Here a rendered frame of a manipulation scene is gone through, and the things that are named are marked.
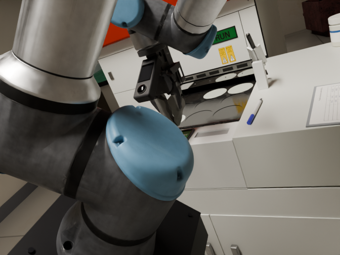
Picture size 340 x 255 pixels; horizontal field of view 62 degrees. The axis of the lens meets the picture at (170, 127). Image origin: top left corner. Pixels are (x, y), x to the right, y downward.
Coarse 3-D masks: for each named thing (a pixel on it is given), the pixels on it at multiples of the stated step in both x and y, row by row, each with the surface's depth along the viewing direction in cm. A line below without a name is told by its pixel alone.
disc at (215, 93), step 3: (213, 90) 123; (216, 90) 121; (219, 90) 120; (222, 90) 118; (225, 90) 117; (207, 93) 122; (210, 93) 120; (213, 93) 119; (216, 93) 118; (219, 93) 116; (222, 93) 115; (204, 96) 119; (207, 96) 118; (210, 96) 117; (213, 96) 115; (216, 96) 114
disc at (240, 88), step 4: (240, 84) 116; (244, 84) 114; (248, 84) 113; (252, 84) 111; (232, 88) 116; (236, 88) 114; (240, 88) 112; (244, 88) 111; (248, 88) 109; (228, 92) 113; (232, 92) 112; (236, 92) 110; (240, 92) 108
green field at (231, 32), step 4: (232, 28) 113; (220, 32) 115; (224, 32) 115; (228, 32) 114; (232, 32) 114; (216, 36) 117; (220, 36) 116; (224, 36) 116; (228, 36) 115; (232, 36) 114; (236, 36) 114; (216, 40) 118; (220, 40) 117
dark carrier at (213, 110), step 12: (192, 96) 126; (228, 96) 109; (240, 96) 105; (192, 108) 111; (204, 108) 107; (216, 108) 102; (228, 108) 98; (240, 108) 95; (192, 120) 100; (204, 120) 96; (216, 120) 93
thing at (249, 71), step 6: (234, 72) 120; (240, 72) 119; (246, 72) 118; (252, 72) 117; (204, 78) 128; (210, 78) 126; (216, 78) 125; (222, 78) 124; (228, 78) 123; (180, 84) 134; (186, 84) 132; (192, 84) 131; (198, 84) 130; (204, 84) 129
